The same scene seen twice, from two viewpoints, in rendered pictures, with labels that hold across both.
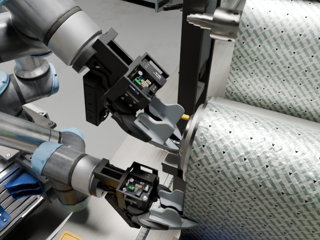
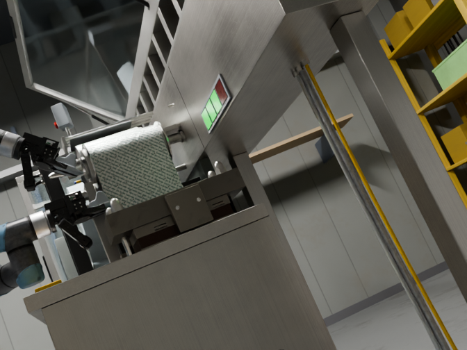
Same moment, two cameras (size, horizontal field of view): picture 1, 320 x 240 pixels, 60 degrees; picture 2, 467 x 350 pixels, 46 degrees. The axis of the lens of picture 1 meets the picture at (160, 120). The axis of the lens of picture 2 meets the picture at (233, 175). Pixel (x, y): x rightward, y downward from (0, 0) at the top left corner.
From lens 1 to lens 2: 1.69 m
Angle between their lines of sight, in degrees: 67
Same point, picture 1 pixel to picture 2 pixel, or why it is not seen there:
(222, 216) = (124, 181)
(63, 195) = (25, 253)
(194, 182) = (99, 167)
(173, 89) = not seen: hidden behind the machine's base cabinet
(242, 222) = (133, 175)
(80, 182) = (38, 216)
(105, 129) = not seen: outside the picture
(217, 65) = not seen: hidden behind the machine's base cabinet
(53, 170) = (14, 223)
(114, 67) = (35, 142)
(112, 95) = (39, 150)
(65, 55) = (12, 142)
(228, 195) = (115, 161)
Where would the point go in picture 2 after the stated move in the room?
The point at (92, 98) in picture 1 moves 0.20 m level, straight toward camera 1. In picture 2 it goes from (28, 164) to (69, 133)
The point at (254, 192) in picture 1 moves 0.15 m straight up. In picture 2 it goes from (121, 150) to (105, 108)
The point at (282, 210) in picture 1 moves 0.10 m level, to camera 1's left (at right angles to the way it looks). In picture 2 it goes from (137, 151) to (110, 156)
